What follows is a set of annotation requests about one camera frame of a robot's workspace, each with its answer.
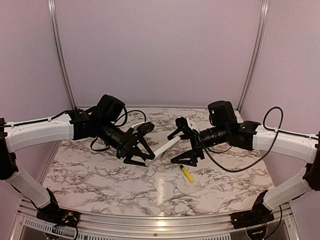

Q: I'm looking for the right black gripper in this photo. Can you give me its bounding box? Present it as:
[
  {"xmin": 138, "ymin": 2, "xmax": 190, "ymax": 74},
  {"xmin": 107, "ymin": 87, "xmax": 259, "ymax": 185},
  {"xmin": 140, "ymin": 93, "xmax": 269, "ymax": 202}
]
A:
[{"xmin": 167, "ymin": 124, "xmax": 229, "ymax": 167}]

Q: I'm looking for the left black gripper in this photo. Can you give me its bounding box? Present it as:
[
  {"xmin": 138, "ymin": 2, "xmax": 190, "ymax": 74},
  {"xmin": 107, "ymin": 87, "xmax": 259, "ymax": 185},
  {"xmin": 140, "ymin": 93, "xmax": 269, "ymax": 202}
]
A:
[{"xmin": 97, "ymin": 117, "xmax": 155, "ymax": 166}]

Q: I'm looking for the white red remote control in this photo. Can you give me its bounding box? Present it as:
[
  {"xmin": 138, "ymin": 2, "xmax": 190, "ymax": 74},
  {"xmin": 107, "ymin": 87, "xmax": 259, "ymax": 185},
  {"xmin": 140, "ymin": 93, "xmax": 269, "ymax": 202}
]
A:
[{"xmin": 145, "ymin": 136, "xmax": 181, "ymax": 167}]

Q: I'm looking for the yellow handled screwdriver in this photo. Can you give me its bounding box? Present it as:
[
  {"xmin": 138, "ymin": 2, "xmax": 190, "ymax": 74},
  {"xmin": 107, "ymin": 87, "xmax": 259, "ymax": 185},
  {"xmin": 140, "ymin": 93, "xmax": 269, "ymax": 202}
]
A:
[{"xmin": 178, "ymin": 159, "xmax": 195, "ymax": 183}]

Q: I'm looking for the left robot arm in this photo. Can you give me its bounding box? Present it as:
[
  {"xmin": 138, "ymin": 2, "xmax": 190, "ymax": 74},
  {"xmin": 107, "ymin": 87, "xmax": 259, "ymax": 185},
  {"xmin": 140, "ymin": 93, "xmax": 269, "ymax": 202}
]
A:
[{"xmin": 0, "ymin": 94, "xmax": 155, "ymax": 227}]

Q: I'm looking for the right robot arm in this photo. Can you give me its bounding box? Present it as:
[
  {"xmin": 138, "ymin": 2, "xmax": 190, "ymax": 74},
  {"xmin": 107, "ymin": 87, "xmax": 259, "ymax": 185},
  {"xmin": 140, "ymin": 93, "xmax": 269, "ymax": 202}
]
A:
[{"xmin": 167, "ymin": 100, "xmax": 320, "ymax": 229}]

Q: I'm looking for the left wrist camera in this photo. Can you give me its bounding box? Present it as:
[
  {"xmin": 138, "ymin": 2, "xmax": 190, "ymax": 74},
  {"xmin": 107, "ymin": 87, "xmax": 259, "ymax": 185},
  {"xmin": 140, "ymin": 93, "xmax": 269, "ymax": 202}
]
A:
[{"xmin": 131, "ymin": 122, "xmax": 155, "ymax": 135}]

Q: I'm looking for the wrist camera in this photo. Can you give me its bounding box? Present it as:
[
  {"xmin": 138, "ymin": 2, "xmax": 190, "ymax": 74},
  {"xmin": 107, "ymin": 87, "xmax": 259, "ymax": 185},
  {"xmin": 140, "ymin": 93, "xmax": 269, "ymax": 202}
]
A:
[
  {"xmin": 175, "ymin": 117, "xmax": 195, "ymax": 135},
  {"xmin": 131, "ymin": 122, "xmax": 155, "ymax": 135}
]

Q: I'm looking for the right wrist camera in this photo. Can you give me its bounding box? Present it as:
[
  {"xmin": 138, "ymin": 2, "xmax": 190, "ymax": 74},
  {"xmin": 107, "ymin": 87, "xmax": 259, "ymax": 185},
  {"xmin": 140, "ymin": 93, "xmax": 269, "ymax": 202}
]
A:
[{"xmin": 175, "ymin": 117, "xmax": 195, "ymax": 135}]

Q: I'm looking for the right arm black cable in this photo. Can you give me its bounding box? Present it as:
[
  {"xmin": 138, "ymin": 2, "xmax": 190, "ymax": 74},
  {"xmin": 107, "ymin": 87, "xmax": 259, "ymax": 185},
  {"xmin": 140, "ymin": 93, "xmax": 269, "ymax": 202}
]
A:
[{"xmin": 197, "ymin": 106, "xmax": 320, "ymax": 173}]

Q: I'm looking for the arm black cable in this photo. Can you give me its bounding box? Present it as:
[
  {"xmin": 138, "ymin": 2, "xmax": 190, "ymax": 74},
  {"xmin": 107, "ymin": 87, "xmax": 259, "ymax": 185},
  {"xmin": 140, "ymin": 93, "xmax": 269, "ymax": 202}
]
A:
[
  {"xmin": 89, "ymin": 106, "xmax": 148, "ymax": 152},
  {"xmin": 197, "ymin": 106, "xmax": 320, "ymax": 173}
]

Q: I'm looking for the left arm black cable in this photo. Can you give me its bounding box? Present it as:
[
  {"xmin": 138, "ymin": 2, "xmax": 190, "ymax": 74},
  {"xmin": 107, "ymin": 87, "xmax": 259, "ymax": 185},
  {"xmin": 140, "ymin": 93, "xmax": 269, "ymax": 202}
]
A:
[{"xmin": 89, "ymin": 106, "xmax": 148, "ymax": 152}]

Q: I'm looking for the front aluminium frame rail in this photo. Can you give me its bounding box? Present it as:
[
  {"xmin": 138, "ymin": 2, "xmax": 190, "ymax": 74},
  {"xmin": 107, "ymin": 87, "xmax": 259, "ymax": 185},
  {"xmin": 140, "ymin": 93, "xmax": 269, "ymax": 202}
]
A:
[{"xmin": 14, "ymin": 204, "xmax": 301, "ymax": 240}]

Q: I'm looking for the right aluminium frame post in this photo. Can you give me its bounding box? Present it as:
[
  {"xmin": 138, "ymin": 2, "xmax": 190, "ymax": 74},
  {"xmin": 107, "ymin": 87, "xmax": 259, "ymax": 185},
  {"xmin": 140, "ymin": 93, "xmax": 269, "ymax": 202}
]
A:
[{"xmin": 236, "ymin": 0, "xmax": 270, "ymax": 113}]

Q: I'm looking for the aluminium frame post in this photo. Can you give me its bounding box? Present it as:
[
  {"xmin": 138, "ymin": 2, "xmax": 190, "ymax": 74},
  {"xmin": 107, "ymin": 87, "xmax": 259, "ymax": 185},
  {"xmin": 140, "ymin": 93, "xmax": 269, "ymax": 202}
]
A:
[
  {"xmin": 236, "ymin": 0, "xmax": 270, "ymax": 113},
  {"xmin": 47, "ymin": 0, "xmax": 77, "ymax": 109}
]

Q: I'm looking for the left aluminium frame post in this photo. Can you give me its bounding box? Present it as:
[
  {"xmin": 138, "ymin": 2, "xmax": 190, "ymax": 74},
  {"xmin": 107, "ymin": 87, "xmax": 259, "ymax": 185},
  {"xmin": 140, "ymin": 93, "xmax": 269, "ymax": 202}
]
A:
[{"xmin": 47, "ymin": 0, "xmax": 77, "ymax": 109}]

